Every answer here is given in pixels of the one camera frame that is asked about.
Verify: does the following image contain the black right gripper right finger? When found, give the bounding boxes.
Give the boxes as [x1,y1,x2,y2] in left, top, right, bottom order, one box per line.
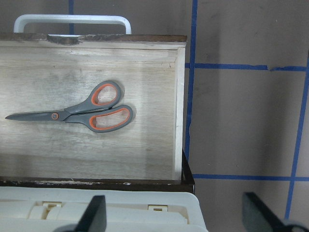
[242,192,309,232]

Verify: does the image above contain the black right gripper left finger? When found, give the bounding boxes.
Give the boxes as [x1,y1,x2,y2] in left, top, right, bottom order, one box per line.
[74,195,107,232]

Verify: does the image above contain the grey orange handled scissors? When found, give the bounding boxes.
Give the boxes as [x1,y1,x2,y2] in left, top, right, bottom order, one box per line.
[6,81,133,133]

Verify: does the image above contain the light wooden drawer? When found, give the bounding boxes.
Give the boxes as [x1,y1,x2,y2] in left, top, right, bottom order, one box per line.
[0,33,187,180]

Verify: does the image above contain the white drawer handle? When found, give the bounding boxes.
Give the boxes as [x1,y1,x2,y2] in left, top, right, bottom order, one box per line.
[13,14,132,34]

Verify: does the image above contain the cream white plastic tray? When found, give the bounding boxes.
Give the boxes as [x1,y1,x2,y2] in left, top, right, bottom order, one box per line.
[0,187,207,232]

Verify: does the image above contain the dark brown wooden cabinet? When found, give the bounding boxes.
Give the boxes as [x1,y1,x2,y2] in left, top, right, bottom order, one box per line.
[0,154,195,194]

